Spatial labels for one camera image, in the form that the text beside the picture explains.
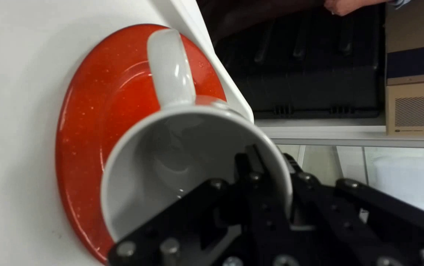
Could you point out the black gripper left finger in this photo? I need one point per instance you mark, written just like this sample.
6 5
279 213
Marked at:
251 176

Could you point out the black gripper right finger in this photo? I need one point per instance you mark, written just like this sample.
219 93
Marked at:
299 176

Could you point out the white ceramic mug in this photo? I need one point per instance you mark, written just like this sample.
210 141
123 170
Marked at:
185 142

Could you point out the red round plate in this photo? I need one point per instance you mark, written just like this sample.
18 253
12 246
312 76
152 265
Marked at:
109 92

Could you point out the person's hand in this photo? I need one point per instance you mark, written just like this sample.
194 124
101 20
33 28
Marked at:
343 8

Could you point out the black storage crate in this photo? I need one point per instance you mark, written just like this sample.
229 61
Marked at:
294 59

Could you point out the cardboard box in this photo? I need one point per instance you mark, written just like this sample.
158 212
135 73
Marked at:
405 71

